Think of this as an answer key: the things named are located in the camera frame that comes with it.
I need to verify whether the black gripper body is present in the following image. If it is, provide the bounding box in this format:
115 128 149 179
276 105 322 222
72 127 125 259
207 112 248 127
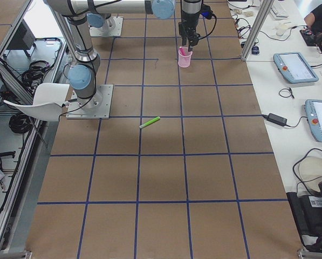
179 12 200 40

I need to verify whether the pink marker pen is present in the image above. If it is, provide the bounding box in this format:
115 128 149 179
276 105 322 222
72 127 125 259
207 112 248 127
179 47 186 57

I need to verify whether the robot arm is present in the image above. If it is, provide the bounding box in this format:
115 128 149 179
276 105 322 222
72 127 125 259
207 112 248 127
87 13 116 31
45 0 207 65

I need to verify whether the pink mesh cup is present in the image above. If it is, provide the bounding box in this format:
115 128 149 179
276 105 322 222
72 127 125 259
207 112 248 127
178 47 193 68

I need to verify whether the green marker pen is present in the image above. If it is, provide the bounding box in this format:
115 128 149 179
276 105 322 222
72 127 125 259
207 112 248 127
139 117 160 129

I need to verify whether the upper teach pendant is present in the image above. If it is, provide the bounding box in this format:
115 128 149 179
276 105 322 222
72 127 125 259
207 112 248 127
273 52 319 84

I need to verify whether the teach pendant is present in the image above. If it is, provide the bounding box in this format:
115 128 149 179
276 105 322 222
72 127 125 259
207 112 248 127
305 99 322 142
273 52 319 84

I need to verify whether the black power brick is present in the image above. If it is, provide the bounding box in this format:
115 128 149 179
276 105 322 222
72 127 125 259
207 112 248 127
262 113 287 127

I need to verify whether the lower teach pendant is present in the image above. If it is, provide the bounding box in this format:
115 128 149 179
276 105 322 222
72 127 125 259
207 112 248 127
305 99 322 142

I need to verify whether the white chair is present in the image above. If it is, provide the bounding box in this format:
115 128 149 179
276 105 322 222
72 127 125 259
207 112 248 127
4 83 70 121

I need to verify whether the aluminium post right side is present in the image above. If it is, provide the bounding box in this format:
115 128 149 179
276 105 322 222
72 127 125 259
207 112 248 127
241 0 273 62

